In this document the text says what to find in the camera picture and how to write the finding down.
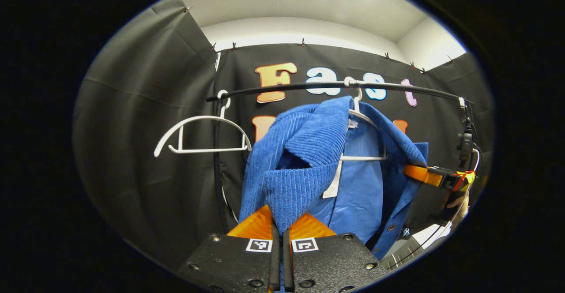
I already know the empty white plastic hanger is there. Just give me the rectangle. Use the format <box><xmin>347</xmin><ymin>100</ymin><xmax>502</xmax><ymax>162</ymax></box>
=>
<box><xmin>154</xmin><ymin>90</ymin><xmax>252</xmax><ymax>158</ymax></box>

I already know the blue corduroy jacket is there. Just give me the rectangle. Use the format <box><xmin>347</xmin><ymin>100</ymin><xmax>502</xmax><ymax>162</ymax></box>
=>
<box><xmin>238</xmin><ymin>97</ymin><xmax>429</xmax><ymax>263</ymax></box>

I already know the black metal clothes rack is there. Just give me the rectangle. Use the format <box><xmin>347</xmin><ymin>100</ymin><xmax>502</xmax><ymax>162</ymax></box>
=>
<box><xmin>207</xmin><ymin>80</ymin><xmax>476</xmax><ymax>236</ymax></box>

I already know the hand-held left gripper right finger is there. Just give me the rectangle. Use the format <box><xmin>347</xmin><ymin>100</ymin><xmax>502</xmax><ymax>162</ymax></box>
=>
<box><xmin>282</xmin><ymin>212</ymin><xmax>390</xmax><ymax>293</ymax></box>

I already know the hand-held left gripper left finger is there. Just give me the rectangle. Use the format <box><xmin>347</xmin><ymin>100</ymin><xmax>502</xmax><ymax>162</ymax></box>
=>
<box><xmin>177</xmin><ymin>205</ymin><xmax>281</xmax><ymax>293</ymax></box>

